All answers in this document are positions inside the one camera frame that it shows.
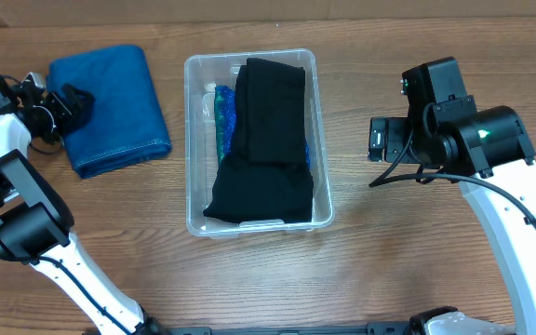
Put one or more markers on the blue denim jeans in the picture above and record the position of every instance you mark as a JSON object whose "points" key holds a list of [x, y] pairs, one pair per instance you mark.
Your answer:
{"points": [[126, 125]]}

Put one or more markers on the clear plastic storage bin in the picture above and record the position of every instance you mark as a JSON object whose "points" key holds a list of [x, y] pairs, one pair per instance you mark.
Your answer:
{"points": [[202, 74]]}

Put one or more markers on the blue sequin glitter garment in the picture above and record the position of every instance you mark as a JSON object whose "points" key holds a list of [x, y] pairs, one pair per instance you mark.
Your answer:
{"points": [[225, 122]]}

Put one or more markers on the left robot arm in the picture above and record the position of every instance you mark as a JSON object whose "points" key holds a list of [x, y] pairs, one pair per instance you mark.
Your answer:
{"points": [[36, 226]]}

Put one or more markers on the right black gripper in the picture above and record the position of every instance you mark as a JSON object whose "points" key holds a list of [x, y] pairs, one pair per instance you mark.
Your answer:
{"points": [[395, 129]]}

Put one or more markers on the black cloth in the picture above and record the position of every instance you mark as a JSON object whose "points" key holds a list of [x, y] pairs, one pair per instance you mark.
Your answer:
{"points": [[247, 191], [269, 109]]}

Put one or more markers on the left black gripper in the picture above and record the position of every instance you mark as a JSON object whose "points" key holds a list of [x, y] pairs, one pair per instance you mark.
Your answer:
{"points": [[67, 113]]}

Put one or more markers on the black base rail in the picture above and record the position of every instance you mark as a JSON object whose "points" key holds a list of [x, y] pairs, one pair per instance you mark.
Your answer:
{"points": [[371, 328]]}

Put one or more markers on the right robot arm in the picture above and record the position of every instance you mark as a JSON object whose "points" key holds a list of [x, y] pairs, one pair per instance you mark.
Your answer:
{"points": [[490, 156]]}

